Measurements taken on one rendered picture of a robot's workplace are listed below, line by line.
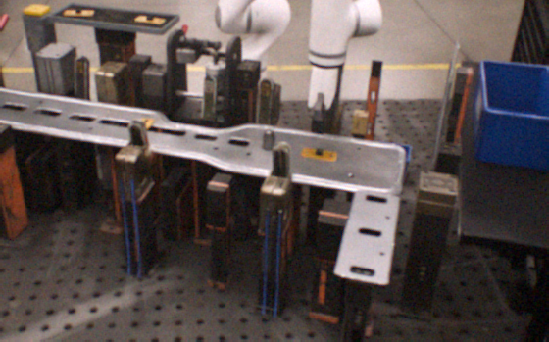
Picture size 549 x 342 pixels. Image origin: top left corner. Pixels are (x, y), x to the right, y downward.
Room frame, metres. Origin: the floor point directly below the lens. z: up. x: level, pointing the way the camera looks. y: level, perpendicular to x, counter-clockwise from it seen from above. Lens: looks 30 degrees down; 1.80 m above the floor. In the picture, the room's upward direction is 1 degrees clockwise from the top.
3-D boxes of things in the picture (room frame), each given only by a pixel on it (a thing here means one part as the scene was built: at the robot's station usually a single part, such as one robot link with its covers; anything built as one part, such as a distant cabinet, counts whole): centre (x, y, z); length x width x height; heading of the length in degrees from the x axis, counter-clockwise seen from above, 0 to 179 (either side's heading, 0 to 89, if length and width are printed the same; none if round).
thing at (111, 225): (1.46, 0.36, 0.84); 0.17 x 0.06 x 0.29; 164
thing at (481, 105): (1.38, -0.64, 1.09); 0.30 x 0.17 x 0.13; 165
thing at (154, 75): (1.64, 0.26, 0.89); 0.13 x 0.11 x 0.38; 164
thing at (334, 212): (1.11, -0.19, 0.84); 0.11 x 0.10 x 0.28; 164
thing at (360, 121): (1.41, -0.28, 0.88); 0.04 x 0.04 x 0.36; 74
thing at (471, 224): (1.39, -0.64, 1.01); 0.90 x 0.22 x 0.03; 164
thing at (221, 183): (1.20, 0.07, 0.84); 0.11 x 0.08 x 0.29; 164
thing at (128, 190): (1.25, 0.27, 0.87); 0.12 x 0.09 x 0.35; 164
